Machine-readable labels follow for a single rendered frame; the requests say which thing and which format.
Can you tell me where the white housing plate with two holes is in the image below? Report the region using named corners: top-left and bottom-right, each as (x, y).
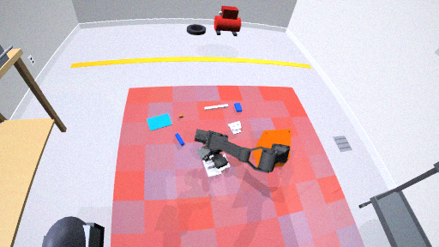
top-left (228, 121), bottom-right (241, 130)

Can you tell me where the cyan flat plate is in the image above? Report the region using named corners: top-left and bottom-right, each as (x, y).
top-left (147, 113), bottom-right (171, 131)

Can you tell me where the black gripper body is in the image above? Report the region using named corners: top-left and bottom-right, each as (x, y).
top-left (213, 151), bottom-right (228, 169)

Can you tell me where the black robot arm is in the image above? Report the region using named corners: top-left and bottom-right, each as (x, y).
top-left (194, 129), bottom-right (290, 173)

